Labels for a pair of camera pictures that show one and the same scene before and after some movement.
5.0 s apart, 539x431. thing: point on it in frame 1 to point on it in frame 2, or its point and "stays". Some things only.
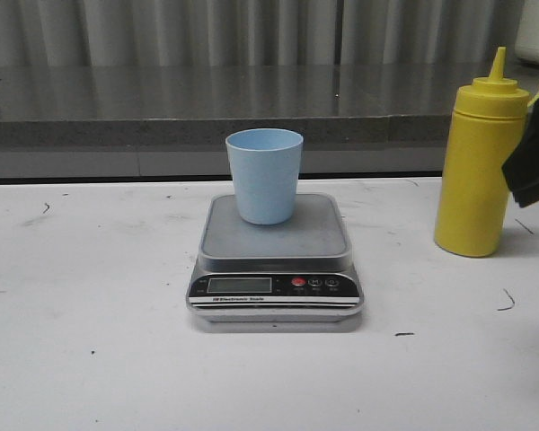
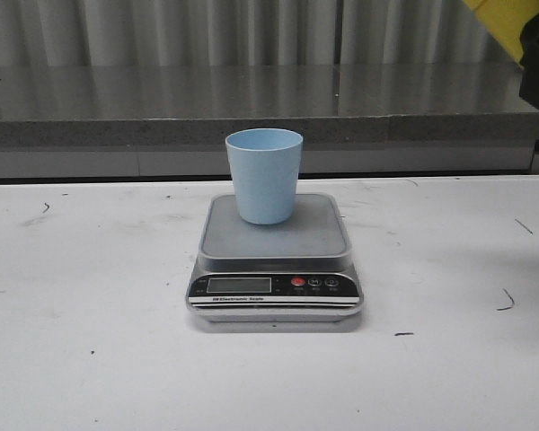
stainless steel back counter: x=172 y=120 stays
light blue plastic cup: x=266 y=164 stays
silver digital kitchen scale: x=296 y=272 stays
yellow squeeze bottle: x=486 y=133 to x=505 y=20
